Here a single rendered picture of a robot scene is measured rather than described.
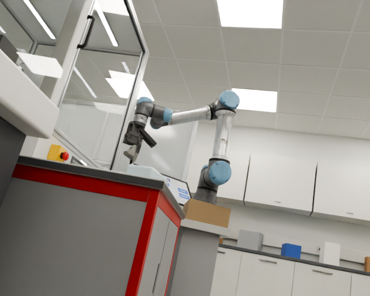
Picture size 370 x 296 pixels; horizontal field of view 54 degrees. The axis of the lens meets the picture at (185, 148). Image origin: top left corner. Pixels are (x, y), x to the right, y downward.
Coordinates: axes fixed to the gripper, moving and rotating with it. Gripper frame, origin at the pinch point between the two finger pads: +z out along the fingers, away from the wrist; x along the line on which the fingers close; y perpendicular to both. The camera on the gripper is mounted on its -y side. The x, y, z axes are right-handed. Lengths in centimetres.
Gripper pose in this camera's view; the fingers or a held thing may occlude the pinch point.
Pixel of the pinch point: (133, 161)
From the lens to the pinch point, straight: 188.6
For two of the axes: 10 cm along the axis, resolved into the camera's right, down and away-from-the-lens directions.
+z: -2.0, 9.3, -3.1
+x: 4.6, -1.9, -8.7
